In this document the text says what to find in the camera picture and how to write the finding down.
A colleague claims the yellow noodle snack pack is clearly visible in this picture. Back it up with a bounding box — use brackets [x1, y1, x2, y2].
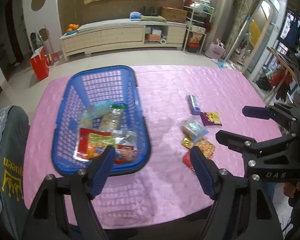
[181, 137, 215, 159]

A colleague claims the purple yellow snack box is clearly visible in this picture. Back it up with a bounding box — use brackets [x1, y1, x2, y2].
[200, 112, 222, 126]

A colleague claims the small red snack packet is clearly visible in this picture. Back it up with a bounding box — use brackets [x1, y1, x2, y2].
[182, 151, 194, 171]

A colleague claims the red yellow snack pouch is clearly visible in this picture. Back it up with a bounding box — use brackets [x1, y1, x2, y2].
[73, 127, 138, 162]

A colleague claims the blue striped cookie bag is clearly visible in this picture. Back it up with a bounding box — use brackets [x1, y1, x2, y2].
[80, 100, 114, 128]

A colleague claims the green-edged cracker pack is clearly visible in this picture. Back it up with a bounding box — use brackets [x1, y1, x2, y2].
[98, 105, 126, 131]

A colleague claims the orange cartoon snack pack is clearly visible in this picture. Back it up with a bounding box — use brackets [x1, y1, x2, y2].
[86, 144, 139, 165]

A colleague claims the pink quilted tablecloth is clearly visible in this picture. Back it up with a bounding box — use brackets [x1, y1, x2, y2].
[23, 65, 281, 229]

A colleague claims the pink gift bag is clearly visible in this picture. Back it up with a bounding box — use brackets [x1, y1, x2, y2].
[205, 38, 225, 60]

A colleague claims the arched floor mirror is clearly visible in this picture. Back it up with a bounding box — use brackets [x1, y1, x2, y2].
[241, 0, 274, 74]

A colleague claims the grey sofa with cover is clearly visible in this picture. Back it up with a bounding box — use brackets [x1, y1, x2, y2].
[0, 106, 30, 239]

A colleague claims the silver standing air conditioner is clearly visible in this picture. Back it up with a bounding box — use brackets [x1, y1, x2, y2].
[205, 0, 234, 50]

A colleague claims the white metal shelf rack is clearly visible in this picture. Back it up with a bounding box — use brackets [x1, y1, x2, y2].
[182, 0, 215, 54]

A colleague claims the blue plastic basket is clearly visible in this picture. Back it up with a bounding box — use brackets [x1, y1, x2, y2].
[51, 65, 152, 177]

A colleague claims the cardboard box on cabinet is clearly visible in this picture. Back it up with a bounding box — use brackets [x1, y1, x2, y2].
[160, 7, 187, 23]

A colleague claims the red paper bag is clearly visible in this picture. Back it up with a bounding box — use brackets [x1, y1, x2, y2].
[30, 47, 49, 81]

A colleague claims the cream tv cabinet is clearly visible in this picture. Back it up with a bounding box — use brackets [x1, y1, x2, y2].
[59, 18, 186, 60]

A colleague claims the bowl of oranges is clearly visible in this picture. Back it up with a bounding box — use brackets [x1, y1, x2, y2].
[65, 24, 80, 35]

